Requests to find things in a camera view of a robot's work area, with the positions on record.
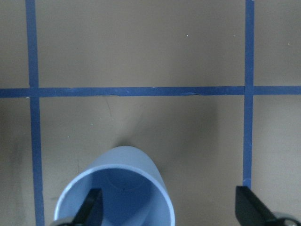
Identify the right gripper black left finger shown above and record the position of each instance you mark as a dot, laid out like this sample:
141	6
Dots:
91	210

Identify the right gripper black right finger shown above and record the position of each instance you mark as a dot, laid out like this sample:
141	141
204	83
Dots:
250	210

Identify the blue cup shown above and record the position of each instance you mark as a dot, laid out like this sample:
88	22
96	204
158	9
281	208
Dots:
134	193

